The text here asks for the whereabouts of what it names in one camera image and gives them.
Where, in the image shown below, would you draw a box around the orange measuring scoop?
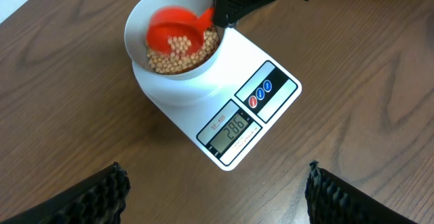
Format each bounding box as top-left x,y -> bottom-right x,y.
146,5 -> 214,54

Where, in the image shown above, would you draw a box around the grey round bowl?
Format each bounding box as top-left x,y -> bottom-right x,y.
124,0 -> 216,82

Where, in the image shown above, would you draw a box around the white digital kitchen scale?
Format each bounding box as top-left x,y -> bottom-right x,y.
132,29 -> 302,171

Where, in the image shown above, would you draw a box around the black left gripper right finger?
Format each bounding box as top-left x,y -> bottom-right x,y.
304,161 -> 415,224

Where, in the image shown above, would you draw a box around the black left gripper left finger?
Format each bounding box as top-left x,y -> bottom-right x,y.
2,162 -> 131,224

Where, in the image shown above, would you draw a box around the soybeans in bowl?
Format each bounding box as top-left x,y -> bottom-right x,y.
146,26 -> 220,75

